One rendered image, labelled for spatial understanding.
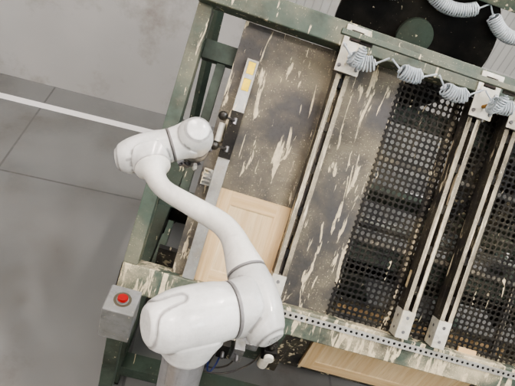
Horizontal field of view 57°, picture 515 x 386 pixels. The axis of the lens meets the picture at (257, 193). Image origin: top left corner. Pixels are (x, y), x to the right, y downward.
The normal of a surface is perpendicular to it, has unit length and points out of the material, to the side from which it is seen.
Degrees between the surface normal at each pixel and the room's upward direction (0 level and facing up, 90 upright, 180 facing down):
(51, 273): 0
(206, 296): 4
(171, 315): 30
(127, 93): 90
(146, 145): 25
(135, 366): 0
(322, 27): 56
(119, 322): 90
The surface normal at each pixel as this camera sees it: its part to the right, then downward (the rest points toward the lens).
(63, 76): 0.00, 0.63
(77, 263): 0.29, -0.74
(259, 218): 0.08, 0.09
